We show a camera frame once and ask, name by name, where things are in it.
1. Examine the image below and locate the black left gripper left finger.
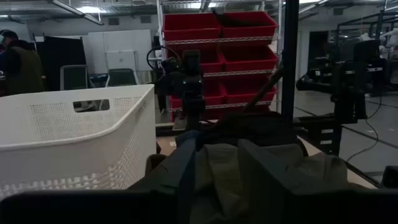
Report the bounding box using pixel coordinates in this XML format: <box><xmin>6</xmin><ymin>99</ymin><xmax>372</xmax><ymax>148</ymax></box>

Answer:
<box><xmin>0</xmin><ymin>138</ymin><xmax>198</xmax><ymax>224</ymax></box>

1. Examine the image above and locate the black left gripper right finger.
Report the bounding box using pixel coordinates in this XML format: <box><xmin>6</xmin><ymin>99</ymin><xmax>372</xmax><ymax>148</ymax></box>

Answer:
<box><xmin>238</xmin><ymin>139</ymin><xmax>398</xmax><ymax>224</ymax></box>

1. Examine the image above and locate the dark olive garment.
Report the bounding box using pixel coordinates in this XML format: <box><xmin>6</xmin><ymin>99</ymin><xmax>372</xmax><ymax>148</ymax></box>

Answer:
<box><xmin>145</xmin><ymin>153</ymin><xmax>167</xmax><ymax>175</ymax></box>

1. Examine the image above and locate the beige garment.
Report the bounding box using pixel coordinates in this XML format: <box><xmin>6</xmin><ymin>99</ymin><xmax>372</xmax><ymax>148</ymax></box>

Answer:
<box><xmin>189</xmin><ymin>142</ymin><xmax>369</xmax><ymax>224</ymax></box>

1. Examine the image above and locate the navy blue garment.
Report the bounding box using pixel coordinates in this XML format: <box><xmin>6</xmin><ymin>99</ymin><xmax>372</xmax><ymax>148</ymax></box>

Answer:
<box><xmin>174</xmin><ymin>129</ymin><xmax>203</xmax><ymax>147</ymax></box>

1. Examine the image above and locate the white perforated plastic basket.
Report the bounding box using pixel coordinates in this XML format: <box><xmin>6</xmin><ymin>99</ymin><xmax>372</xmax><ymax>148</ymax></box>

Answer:
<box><xmin>0</xmin><ymin>83</ymin><xmax>157</xmax><ymax>200</ymax></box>

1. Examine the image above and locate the grey office chair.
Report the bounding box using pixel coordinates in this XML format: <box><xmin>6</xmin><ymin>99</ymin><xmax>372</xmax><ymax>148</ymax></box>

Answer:
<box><xmin>59</xmin><ymin>64</ymin><xmax>94</xmax><ymax>91</ymax></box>
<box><xmin>105</xmin><ymin>68</ymin><xmax>139</xmax><ymax>88</ymax></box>

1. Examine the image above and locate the black neighbouring robot workstation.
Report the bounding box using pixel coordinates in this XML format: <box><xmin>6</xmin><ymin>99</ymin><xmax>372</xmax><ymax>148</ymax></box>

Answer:
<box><xmin>295</xmin><ymin>12</ymin><xmax>398</xmax><ymax>125</ymax></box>

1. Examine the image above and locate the person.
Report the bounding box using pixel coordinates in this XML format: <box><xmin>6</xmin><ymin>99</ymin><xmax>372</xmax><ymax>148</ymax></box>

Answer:
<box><xmin>0</xmin><ymin>29</ymin><xmax>46</xmax><ymax>96</ymax></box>

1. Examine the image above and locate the black partition panel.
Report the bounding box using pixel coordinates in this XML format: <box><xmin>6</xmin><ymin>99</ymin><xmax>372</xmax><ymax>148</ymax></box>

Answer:
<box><xmin>43</xmin><ymin>35</ymin><xmax>87</xmax><ymax>91</ymax></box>

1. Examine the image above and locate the white board panel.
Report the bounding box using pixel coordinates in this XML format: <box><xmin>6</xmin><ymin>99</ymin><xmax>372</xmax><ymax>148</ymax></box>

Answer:
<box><xmin>88</xmin><ymin>29</ymin><xmax>153</xmax><ymax>75</ymax></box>

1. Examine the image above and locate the black floor cable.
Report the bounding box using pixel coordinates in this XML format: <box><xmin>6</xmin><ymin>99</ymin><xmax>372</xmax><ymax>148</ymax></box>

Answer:
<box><xmin>345</xmin><ymin>93</ymin><xmax>384</xmax><ymax>163</ymax></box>

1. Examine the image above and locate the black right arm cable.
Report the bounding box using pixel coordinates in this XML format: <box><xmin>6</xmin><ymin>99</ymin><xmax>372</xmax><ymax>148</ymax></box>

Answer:
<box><xmin>146</xmin><ymin>45</ymin><xmax>183</xmax><ymax>75</ymax></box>

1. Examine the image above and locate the metal wire shelving rack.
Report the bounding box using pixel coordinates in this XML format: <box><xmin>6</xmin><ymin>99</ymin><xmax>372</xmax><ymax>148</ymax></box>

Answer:
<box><xmin>157</xmin><ymin>0</ymin><xmax>284</xmax><ymax>125</ymax></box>

